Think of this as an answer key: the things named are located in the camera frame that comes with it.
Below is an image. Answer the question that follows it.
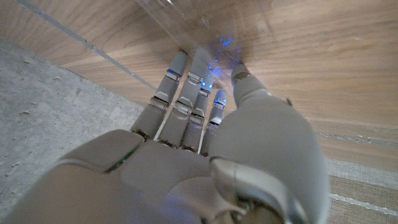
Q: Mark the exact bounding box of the beige striped backdrop cloth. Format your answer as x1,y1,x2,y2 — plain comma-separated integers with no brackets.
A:
323,156,398,224

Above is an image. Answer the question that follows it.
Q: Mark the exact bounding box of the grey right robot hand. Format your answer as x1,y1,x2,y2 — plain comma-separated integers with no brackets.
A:
0,46,331,224

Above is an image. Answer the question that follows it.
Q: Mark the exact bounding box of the clear cellophane sheet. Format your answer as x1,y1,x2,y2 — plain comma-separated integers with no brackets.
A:
135,0,275,68

